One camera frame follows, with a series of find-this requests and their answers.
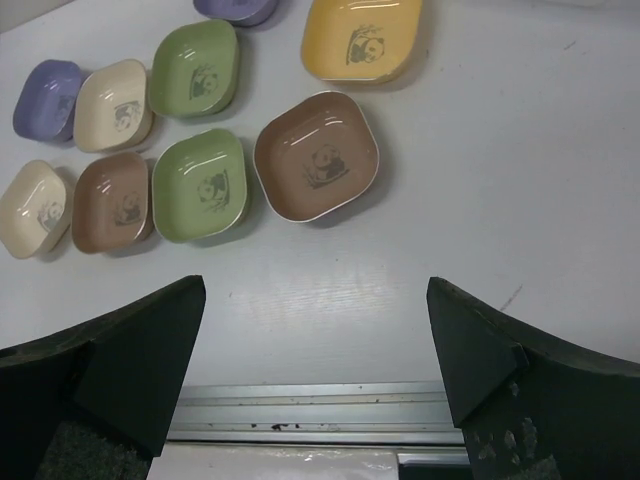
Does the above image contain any cream panda plate rear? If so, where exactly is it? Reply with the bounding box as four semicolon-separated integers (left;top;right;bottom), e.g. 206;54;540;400
73;59;154;153

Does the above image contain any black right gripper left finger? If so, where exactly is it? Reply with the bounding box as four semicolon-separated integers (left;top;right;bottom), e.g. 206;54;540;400
1;275;206;479

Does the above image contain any purple panda plate right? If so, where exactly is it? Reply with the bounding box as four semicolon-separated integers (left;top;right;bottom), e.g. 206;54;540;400
193;0;279;27

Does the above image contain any green panda plate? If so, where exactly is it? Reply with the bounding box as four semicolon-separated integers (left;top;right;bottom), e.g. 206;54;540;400
148;19;240;119
152;128;249;244

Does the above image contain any cream panda plate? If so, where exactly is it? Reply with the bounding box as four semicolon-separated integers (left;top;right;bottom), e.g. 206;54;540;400
1;160;71;260
73;59;154;153

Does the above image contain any green panda plate front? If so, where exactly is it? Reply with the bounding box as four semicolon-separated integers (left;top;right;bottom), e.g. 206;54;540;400
152;128;249;244

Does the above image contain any green panda plate rear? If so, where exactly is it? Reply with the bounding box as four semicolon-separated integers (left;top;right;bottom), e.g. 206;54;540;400
148;19;240;119

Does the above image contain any cream panda plate front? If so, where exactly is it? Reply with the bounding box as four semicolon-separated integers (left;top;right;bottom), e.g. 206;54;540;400
1;160;71;260

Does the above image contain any brown panda plate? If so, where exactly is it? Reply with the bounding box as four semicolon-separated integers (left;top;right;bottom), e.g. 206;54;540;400
253;91;380;223
71;152;153;254

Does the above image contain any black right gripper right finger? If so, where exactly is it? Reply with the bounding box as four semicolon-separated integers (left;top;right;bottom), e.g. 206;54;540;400
426;277;639;479

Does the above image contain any purple panda plate left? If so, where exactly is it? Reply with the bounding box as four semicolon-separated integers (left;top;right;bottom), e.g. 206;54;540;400
12;59;84;143

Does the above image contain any yellow panda plate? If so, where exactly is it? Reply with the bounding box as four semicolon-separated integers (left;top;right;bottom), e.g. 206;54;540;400
300;0;423;84

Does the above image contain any aluminium table edge rail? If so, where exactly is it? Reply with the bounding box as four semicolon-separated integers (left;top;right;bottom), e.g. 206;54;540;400
168;381;469;466

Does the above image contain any purple panda plate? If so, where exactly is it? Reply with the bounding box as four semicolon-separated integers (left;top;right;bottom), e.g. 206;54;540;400
12;59;84;143
193;0;279;27

